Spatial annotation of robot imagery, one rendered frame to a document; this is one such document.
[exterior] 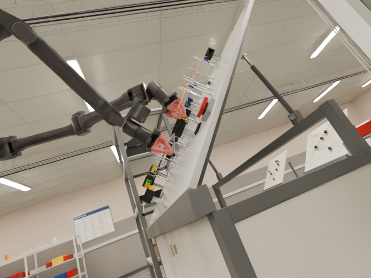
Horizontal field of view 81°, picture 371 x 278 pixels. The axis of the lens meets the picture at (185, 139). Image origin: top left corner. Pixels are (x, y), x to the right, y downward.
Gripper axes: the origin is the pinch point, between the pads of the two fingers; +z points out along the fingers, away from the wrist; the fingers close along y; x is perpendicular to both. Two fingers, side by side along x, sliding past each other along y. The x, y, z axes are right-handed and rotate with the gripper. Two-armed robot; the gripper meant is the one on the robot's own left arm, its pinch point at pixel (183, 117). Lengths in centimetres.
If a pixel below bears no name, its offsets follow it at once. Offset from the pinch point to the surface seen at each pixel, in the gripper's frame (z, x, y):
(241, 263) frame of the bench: 39, 30, -30
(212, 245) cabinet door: 35, 30, -22
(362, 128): 123, -212, 106
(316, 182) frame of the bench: 44, -1, -27
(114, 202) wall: -97, 46, 775
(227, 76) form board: 4.6, -8.5, -25.2
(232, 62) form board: 1.7, -15.0, -24.5
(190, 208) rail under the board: 23.9, 29.5, -28.3
